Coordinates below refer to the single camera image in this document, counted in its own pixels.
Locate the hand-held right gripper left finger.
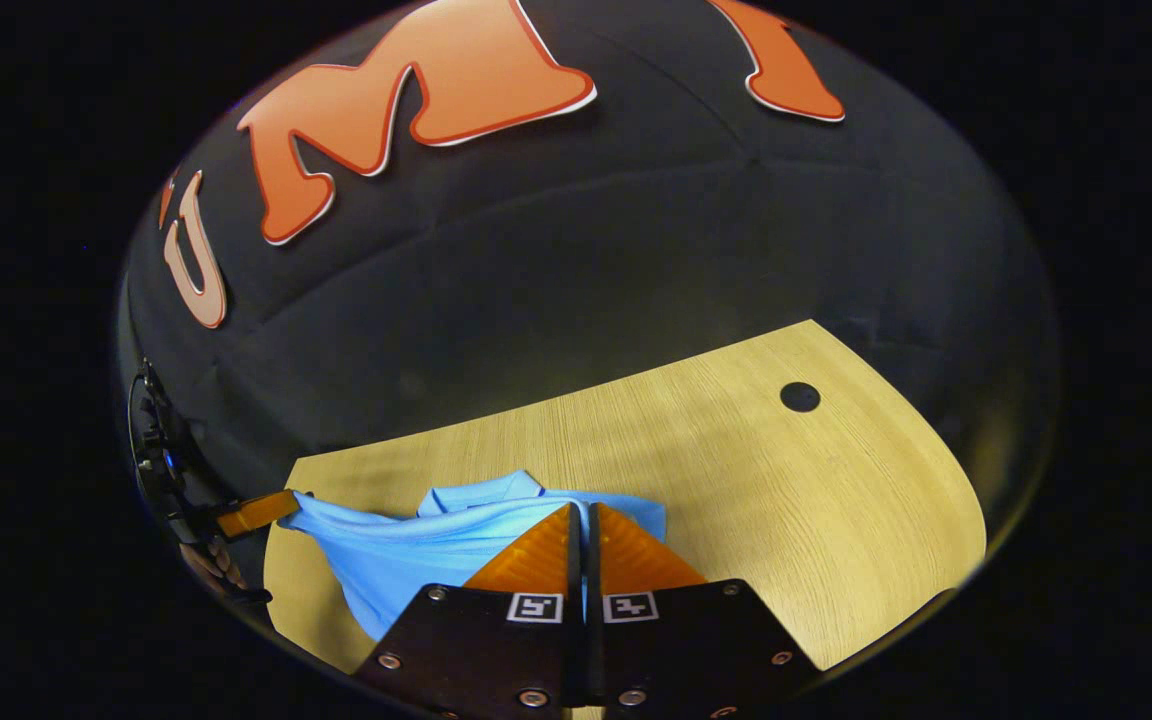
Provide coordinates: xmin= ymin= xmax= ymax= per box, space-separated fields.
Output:
xmin=350 ymin=502 xmax=584 ymax=717

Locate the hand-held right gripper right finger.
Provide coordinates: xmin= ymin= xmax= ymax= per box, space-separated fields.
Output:
xmin=590 ymin=502 xmax=825 ymax=717

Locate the light blue T-shirt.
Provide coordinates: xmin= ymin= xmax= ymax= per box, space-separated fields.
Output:
xmin=279 ymin=469 xmax=669 ymax=643

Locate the black backdrop cloth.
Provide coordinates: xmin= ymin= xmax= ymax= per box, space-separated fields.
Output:
xmin=114 ymin=0 xmax=1059 ymax=561

